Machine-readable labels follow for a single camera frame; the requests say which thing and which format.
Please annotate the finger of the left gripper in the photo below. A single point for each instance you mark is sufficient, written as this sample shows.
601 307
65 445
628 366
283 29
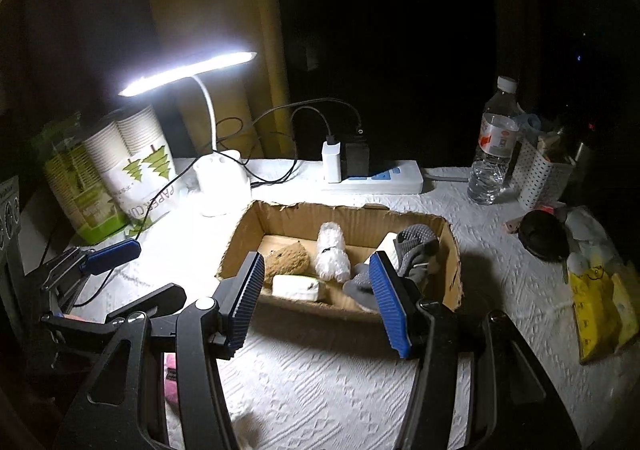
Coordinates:
110 257
166 300

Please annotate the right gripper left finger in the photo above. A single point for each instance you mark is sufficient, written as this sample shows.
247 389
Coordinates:
237 297

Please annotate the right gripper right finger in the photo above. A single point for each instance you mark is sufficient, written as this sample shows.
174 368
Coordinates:
397 300

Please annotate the green white tissue pack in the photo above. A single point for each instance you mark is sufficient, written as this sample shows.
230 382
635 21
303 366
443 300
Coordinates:
297 287

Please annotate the grey dotted sock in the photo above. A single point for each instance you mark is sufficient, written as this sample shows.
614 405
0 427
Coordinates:
417 247

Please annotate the brown teddy bear plush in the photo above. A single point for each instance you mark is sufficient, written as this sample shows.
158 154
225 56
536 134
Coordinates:
292 259

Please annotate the clear bubble wrap bundle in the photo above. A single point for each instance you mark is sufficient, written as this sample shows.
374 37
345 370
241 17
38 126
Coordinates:
332 262

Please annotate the pink small object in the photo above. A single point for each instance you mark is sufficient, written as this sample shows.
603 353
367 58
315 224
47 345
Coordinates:
170 380

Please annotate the paper cup package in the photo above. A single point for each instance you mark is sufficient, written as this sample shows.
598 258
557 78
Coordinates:
118 174

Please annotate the brown cardboard box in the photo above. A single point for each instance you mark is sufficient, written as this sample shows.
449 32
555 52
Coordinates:
267 227

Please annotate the white desk lamp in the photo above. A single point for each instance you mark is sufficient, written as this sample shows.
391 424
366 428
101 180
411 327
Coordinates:
221 178

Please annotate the white power strip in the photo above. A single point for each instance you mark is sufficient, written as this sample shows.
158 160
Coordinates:
403 178

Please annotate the black power adapter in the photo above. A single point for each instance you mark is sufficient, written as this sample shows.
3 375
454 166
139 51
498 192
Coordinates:
356 160

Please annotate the black round lid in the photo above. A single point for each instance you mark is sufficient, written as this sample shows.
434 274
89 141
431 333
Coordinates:
544 236

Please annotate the white usb charger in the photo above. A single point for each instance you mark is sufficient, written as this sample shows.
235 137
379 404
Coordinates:
331 162

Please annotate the white perforated organizer basket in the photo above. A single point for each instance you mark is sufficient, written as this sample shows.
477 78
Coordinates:
541 171

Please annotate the clear water bottle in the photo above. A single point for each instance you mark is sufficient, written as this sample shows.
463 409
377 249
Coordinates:
495 145

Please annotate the yellow plastic bag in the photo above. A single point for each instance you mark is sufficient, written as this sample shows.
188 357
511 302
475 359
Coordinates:
606 311

